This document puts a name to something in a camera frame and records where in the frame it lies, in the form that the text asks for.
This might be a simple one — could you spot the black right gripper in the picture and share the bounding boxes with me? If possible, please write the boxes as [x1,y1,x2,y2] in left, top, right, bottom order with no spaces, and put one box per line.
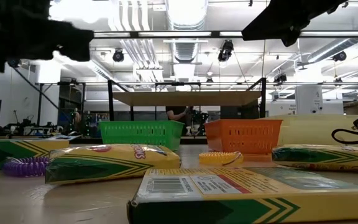
[241,0,334,47]

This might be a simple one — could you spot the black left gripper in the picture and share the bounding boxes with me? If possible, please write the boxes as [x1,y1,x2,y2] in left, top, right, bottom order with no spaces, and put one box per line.
[0,18,95,73]

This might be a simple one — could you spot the orange plastic basket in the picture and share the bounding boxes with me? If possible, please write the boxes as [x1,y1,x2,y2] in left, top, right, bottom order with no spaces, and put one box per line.
[204,119,283,156]

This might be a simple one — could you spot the yellow spiral coil band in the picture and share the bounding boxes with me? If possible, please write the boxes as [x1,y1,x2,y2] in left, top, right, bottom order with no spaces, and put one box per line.
[198,151,244,166]

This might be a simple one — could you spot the green plastic basket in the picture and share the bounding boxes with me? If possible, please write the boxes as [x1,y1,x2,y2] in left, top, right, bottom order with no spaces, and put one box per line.
[99,120,185,152]

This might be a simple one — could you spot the black ceiling spotlight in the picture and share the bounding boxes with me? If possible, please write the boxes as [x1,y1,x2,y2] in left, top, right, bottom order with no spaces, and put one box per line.
[218,39,234,62]
[112,48,125,63]

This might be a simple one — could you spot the white pillar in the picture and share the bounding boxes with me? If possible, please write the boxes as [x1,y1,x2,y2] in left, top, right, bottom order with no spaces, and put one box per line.
[295,84,324,115]

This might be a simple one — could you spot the wooden shelf riser black legs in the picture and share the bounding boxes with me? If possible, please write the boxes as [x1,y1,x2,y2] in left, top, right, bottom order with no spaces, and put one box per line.
[107,77,267,144]

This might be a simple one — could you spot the yellow plastic basket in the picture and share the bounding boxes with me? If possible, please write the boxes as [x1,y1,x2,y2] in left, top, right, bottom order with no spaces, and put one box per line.
[259,114,358,146]

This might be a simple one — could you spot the purple spiral coil band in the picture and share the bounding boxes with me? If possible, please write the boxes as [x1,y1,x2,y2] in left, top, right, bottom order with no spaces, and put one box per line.
[2,156,51,178]

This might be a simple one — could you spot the small yellow crayon box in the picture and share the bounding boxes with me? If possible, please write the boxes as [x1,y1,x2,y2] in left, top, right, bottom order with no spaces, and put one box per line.
[44,143,182,186]
[271,144,358,172]

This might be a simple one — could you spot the yellow crayon box with barcode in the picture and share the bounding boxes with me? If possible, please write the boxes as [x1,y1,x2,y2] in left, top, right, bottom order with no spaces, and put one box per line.
[126,167,358,224]

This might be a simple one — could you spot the black metal table frame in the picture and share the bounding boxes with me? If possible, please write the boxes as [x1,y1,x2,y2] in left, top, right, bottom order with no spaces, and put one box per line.
[11,30,358,146]

